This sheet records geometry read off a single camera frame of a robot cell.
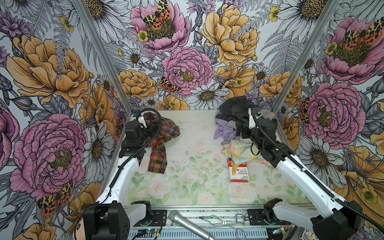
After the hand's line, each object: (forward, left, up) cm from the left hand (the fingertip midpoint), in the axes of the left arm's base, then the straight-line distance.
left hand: (151, 125), depth 82 cm
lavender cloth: (+9, -44, -19) cm, 49 cm away
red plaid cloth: (-10, 0, -24) cm, 25 cm away
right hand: (-4, -48, +4) cm, 49 cm away
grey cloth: (+27, -78, -20) cm, 85 cm away
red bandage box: (-19, -47, -20) cm, 54 cm away
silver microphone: (-40, -14, -21) cm, 47 cm away
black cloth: (+25, -53, -13) cm, 60 cm away
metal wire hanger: (-41, -32, -24) cm, 57 cm away
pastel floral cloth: (-6, -50, -20) cm, 54 cm away
